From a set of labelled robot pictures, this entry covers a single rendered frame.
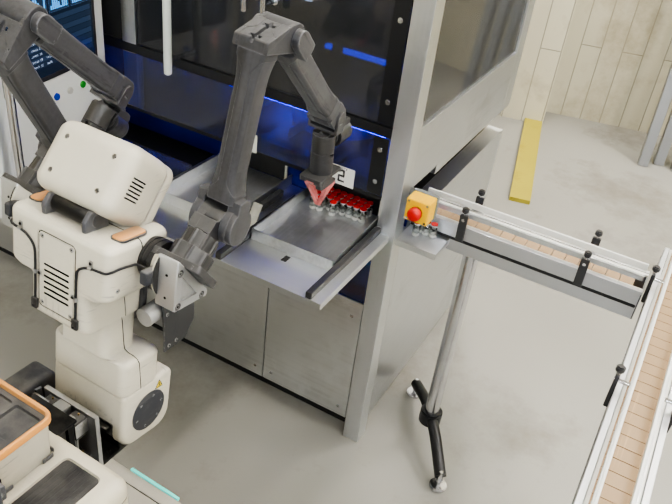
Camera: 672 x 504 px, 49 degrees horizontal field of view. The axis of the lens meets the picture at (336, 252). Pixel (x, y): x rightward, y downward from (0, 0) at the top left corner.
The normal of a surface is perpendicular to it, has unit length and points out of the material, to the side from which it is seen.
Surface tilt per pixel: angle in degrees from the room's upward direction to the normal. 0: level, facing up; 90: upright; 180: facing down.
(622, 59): 90
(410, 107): 90
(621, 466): 0
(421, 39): 90
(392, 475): 0
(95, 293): 82
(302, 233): 0
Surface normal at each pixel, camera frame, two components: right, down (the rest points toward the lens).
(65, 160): -0.31, -0.24
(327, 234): 0.11, -0.82
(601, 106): -0.28, 0.51
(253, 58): -0.43, 0.28
